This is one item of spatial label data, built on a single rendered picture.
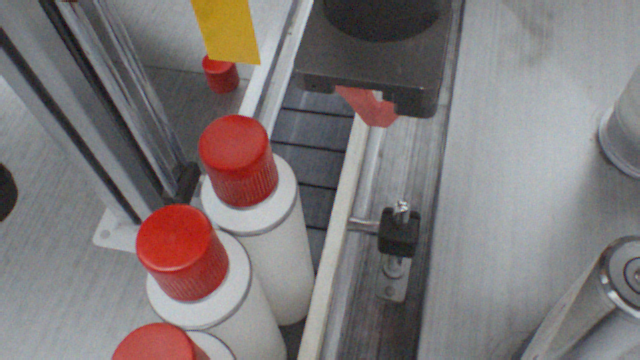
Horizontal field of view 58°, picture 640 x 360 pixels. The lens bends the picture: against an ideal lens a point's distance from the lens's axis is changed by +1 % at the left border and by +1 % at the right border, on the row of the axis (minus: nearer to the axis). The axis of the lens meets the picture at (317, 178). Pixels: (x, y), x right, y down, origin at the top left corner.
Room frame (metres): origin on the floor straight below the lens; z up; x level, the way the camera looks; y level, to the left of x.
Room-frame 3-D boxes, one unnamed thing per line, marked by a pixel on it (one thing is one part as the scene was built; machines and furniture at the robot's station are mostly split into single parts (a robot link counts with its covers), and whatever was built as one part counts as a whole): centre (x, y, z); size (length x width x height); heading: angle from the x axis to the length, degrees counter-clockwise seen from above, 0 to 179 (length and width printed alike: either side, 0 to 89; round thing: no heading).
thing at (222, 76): (0.42, 0.09, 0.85); 0.03 x 0.03 x 0.03
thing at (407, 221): (0.19, -0.06, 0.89); 0.03 x 0.03 x 0.12; 71
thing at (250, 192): (0.16, 0.04, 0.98); 0.05 x 0.05 x 0.20
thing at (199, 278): (0.11, 0.06, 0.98); 0.05 x 0.05 x 0.20
